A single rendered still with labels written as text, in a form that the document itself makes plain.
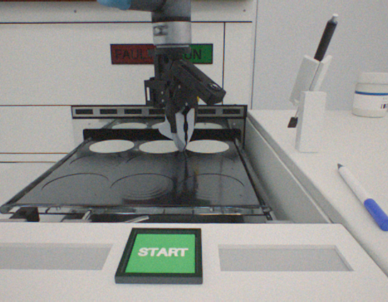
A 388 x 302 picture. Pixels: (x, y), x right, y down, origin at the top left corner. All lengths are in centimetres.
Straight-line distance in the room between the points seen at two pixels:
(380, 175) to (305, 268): 20
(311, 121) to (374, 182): 12
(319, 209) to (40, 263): 26
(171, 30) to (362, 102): 45
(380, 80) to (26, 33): 82
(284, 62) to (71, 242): 218
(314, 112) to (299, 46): 193
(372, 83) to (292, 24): 163
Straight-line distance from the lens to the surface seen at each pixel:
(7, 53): 89
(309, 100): 44
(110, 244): 25
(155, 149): 66
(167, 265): 21
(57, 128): 86
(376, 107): 78
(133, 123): 78
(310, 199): 36
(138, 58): 77
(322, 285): 22
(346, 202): 32
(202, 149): 66
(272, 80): 232
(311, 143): 45
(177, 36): 58
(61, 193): 50
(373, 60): 258
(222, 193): 46
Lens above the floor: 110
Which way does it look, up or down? 18 degrees down
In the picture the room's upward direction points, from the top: straight up
